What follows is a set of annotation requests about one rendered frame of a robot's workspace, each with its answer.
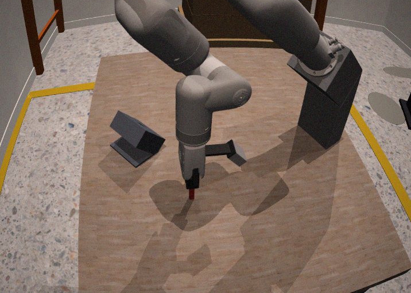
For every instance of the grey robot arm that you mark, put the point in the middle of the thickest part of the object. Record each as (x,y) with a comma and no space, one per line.
(213,86)

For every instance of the red rectangular peg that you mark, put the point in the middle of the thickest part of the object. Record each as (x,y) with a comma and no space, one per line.
(191,194)

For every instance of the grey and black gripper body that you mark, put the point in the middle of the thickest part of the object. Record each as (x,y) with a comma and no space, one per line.
(192,156)

